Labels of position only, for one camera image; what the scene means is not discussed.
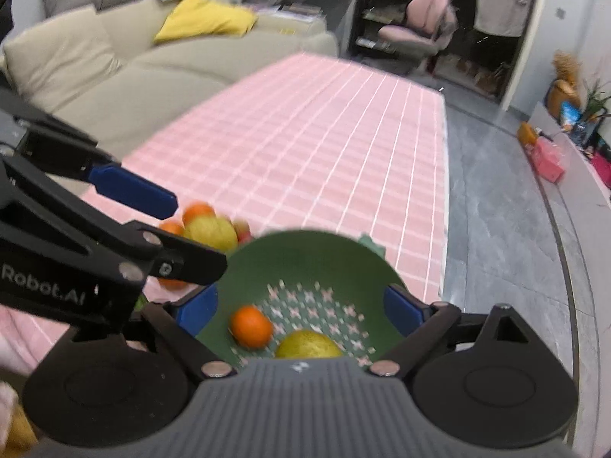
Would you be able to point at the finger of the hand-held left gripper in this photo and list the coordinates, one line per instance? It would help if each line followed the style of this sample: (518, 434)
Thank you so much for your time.
(138, 193)
(191, 262)

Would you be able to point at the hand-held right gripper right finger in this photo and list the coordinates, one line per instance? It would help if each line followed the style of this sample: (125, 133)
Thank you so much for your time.
(401, 310)

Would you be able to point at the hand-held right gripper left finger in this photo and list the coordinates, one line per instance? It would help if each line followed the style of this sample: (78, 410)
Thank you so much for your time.
(198, 312)

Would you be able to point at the large yellow pear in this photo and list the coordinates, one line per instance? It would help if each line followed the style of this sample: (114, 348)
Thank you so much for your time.
(210, 234)

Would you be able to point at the small red apple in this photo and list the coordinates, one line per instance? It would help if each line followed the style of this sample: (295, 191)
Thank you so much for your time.
(243, 233)

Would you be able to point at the yellow lemon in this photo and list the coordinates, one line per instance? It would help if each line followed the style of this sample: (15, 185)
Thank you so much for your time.
(308, 346)

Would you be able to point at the green colander basket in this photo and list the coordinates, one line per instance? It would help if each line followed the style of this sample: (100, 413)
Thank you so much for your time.
(310, 257)

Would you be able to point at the beige sofa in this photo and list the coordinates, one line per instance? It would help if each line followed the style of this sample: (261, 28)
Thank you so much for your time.
(157, 81)

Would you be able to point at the beige sofa cushion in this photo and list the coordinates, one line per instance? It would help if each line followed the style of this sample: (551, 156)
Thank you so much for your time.
(57, 57)

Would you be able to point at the pink checked tablecloth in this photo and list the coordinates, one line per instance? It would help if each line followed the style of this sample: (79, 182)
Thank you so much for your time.
(310, 143)

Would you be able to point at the yellow cushion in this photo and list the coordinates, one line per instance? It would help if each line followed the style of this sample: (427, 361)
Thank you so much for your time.
(200, 16)

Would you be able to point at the pink box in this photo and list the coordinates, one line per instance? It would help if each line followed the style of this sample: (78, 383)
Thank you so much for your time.
(549, 162)

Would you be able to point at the orange bag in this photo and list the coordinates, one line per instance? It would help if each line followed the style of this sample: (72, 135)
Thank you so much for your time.
(527, 134)

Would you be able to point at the white low bench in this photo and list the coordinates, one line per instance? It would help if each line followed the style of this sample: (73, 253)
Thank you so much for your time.
(582, 171)

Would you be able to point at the pile of books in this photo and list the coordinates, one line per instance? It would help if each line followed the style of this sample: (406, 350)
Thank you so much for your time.
(296, 9)

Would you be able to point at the blue packet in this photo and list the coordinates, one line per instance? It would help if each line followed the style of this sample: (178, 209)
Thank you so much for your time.
(570, 115)

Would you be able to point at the orange vase with dried grass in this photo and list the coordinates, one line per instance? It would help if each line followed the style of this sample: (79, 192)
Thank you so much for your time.
(563, 95)

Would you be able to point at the pink office chair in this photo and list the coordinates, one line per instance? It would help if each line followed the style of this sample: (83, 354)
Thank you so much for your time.
(415, 33)

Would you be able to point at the green potted plant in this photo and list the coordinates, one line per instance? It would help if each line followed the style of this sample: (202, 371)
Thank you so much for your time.
(594, 100)

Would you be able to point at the black shelf unit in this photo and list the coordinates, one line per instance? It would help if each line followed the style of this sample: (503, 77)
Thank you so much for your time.
(377, 9)

